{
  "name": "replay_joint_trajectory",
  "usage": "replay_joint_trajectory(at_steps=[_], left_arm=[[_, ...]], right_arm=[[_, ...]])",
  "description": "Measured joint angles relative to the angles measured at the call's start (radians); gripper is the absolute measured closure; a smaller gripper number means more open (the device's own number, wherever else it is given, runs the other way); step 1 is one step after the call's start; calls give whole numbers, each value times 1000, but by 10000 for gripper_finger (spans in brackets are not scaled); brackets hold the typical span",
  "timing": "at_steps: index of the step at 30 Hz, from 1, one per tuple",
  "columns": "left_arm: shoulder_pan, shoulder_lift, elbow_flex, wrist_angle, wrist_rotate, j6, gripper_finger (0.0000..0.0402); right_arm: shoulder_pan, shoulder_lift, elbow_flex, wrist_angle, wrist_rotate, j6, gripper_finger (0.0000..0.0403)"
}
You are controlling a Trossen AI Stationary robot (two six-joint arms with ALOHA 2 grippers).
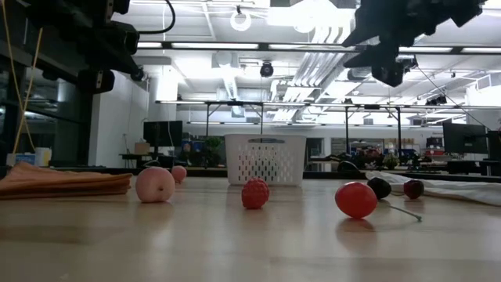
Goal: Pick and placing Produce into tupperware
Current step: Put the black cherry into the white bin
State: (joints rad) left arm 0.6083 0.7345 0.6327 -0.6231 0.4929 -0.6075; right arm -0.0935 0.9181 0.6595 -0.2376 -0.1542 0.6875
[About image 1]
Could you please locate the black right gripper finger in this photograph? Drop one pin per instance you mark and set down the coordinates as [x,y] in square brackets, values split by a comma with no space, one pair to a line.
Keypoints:
[366,33]
[366,58]

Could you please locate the black toy cherry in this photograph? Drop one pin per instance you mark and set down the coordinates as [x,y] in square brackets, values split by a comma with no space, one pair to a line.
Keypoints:
[379,187]

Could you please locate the dark red toy cherry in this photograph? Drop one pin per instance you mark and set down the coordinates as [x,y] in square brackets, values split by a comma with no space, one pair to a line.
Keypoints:
[413,189]

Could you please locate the pink toy peach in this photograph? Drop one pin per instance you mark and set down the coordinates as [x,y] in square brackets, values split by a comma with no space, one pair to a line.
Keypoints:
[152,186]
[180,173]

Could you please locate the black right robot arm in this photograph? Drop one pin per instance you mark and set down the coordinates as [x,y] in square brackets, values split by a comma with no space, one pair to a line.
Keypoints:
[467,9]

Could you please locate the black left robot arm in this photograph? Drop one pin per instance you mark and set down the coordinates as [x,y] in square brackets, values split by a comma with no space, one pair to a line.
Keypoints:
[109,37]

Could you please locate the small potted plant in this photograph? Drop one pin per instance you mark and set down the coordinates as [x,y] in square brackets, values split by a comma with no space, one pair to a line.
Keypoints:
[390,160]

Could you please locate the black computer monitor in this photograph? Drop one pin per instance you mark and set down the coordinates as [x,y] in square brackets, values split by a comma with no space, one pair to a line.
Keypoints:
[463,137]
[162,133]

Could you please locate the white perforated plastic basket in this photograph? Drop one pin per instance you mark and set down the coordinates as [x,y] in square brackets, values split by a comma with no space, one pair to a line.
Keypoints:
[235,141]

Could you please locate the white folded cloth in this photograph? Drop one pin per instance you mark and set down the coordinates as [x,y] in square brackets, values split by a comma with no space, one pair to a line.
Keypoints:
[462,192]

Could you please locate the red toy raspberry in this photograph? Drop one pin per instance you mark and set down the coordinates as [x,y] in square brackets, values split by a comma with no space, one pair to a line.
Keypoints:
[255,194]

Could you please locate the large green office plant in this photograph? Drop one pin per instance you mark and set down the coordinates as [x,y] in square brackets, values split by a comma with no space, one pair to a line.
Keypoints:
[213,145]

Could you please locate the brown cardboard box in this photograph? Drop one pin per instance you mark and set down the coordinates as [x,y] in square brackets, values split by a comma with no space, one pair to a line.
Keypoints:
[141,148]

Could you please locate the orange folded cloth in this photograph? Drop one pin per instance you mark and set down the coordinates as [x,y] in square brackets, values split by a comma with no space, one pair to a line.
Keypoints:
[58,184]

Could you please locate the white plastic bucket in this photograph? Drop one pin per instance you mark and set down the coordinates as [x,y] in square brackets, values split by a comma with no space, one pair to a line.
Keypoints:
[44,156]

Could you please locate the blue white cardboard box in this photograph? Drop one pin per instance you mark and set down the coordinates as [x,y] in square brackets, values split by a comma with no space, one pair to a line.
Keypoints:
[21,159]

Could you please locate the black aluminium rig frame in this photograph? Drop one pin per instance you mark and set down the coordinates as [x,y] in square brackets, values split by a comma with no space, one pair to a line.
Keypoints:
[263,46]

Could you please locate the black frame clamp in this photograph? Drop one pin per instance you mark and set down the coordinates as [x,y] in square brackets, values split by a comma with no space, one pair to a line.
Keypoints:
[152,161]
[347,163]

